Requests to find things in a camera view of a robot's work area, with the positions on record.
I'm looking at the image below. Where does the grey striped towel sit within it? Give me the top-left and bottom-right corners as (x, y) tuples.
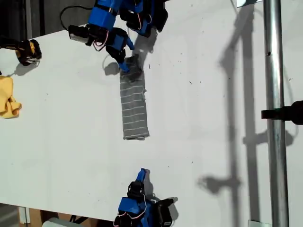
(119, 54), (151, 141)

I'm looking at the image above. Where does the white rounded object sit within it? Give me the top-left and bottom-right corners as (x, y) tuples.
(42, 217), (71, 227)

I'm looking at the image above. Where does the yellow black power tool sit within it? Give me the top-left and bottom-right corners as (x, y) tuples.
(0, 35), (43, 67)

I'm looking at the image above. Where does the brown cardboard box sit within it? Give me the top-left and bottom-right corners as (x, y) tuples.
(27, 208), (106, 227)

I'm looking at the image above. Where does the white table leg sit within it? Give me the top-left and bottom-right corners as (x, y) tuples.
(18, 207), (31, 224)

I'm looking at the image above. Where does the yellow cloth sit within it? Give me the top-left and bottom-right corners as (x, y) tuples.
(0, 75), (22, 120)

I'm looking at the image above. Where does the black clamp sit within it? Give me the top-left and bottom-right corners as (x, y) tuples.
(261, 100), (303, 126)

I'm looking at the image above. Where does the black camera stalk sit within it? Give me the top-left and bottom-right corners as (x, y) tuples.
(151, 197), (178, 209)

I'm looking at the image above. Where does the black camera box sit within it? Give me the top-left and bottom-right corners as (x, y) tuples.
(157, 204), (173, 227)
(68, 25), (92, 47)

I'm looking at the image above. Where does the black camera cable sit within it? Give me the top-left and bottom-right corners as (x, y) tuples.
(60, 5), (94, 31)

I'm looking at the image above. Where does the steel post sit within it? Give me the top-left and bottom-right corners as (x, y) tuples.
(262, 0), (290, 227)

